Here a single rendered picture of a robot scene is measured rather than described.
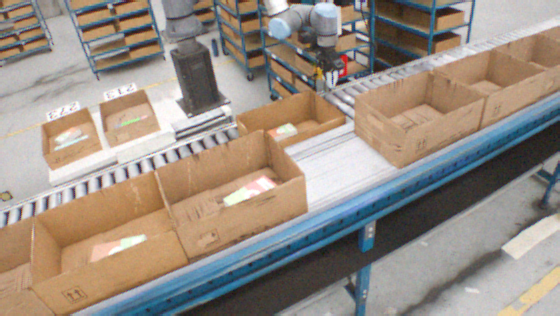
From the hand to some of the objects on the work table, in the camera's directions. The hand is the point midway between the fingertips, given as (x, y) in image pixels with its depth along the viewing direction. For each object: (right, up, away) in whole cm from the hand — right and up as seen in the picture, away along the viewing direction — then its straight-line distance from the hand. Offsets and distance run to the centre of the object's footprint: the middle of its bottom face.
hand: (332, 86), depth 167 cm
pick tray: (-108, -14, +34) cm, 114 cm away
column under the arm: (-69, -1, +43) cm, 82 cm away
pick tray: (-138, -25, +24) cm, 142 cm away
